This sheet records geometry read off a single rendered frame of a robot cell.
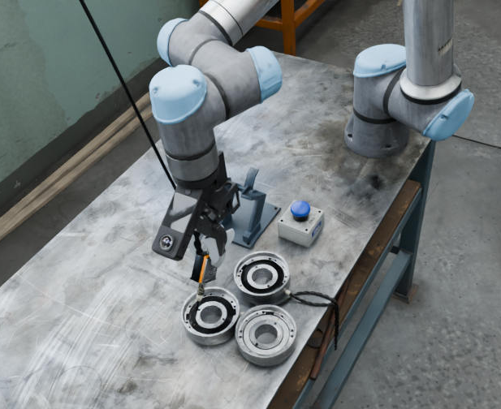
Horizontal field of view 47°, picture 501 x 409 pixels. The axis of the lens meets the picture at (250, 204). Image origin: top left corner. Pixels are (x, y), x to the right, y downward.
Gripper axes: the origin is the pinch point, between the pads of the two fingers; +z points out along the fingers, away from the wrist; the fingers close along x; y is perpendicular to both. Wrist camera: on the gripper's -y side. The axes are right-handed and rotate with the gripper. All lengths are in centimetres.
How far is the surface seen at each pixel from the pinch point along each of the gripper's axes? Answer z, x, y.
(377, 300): 69, -14, 53
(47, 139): 79, 155, 74
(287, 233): 10.9, -4.2, 20.1
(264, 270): 11.0, -4.7, 9.8
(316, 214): 8.7, -7.9, 25.4
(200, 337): 9.7, -3.0, -8.7
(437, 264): 93, -21, 94
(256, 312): 10.2, -8.6, 0.4
